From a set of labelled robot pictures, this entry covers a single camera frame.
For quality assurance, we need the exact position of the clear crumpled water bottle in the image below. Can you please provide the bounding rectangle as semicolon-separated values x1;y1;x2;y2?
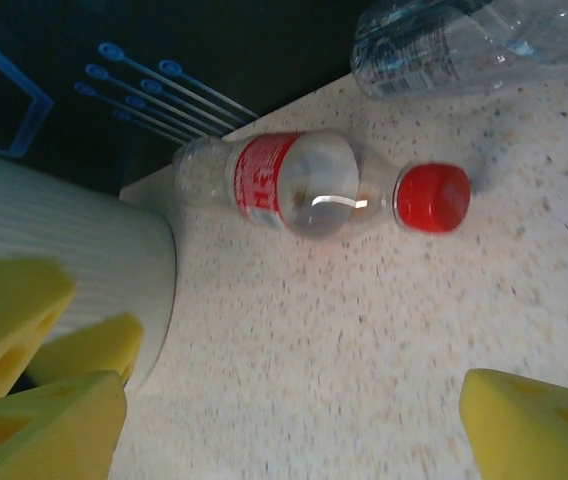
351;0;568;99

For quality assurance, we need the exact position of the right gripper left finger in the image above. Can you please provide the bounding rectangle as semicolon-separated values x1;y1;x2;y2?
0;369;129;480

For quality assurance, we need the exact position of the cream plastic bin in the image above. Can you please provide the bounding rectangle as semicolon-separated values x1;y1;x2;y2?
0;149;179;396

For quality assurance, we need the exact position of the clear bottle red label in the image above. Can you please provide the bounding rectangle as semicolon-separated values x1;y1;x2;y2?
172;128;473;244

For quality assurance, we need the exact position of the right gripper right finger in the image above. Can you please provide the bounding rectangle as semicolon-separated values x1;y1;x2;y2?
458;368;568;480

